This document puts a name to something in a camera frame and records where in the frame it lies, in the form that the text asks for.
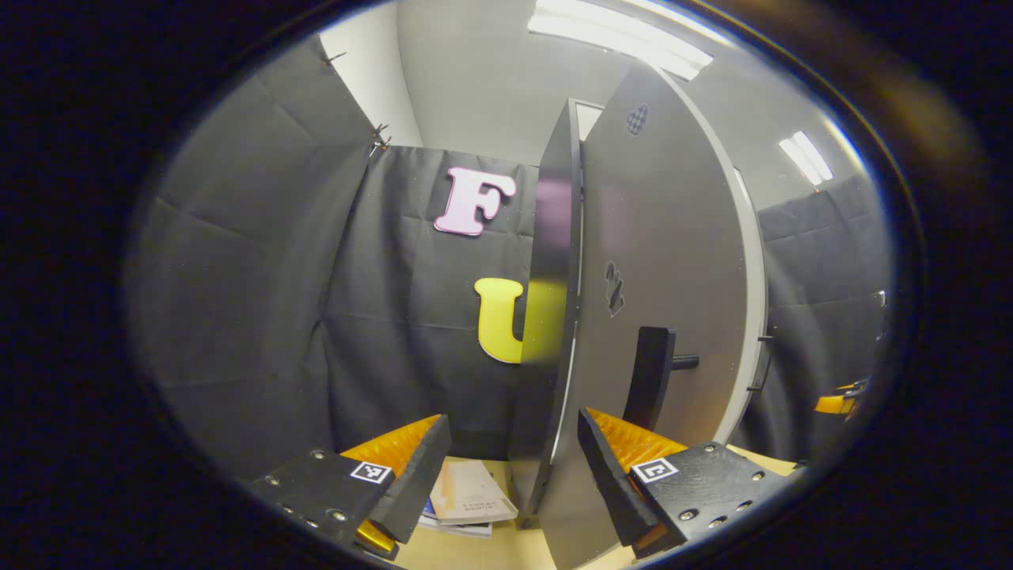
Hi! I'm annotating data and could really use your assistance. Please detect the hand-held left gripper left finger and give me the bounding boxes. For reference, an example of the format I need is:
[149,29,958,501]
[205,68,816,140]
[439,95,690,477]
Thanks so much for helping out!
[252,413,452,559]

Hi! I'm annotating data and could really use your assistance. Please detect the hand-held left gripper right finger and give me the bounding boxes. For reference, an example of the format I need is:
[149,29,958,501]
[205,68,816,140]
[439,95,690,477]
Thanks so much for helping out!
[576,408,788,559]

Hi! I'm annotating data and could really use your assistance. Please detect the grey cabinet door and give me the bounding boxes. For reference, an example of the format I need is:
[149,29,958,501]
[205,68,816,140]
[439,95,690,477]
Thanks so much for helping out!
[538,62,767,570]

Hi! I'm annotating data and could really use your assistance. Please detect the grey white cabinet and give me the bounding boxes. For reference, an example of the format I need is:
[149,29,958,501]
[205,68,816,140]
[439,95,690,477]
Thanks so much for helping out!
[509,99,585,519]

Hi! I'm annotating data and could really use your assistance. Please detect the pale booklet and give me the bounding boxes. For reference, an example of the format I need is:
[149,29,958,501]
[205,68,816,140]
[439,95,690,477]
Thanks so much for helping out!
[431,459,519,526]

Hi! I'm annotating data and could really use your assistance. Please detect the blue white booklet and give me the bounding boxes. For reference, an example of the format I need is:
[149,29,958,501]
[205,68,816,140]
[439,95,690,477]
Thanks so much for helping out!
[418,499,493,539]

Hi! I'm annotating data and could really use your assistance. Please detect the ceiling light panel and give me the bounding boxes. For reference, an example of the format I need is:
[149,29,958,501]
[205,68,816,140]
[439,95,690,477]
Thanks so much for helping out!
[529,0,713,82]
[779,131,834,187]

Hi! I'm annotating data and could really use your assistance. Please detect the black backdrop cloth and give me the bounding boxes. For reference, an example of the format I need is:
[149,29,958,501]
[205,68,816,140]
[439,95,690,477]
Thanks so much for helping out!
[127,36,891,476]

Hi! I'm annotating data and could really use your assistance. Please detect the black door handle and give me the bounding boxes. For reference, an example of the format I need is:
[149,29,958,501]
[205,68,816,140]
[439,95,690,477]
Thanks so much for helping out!
[746,331,775,394]
[623,325,701,432]

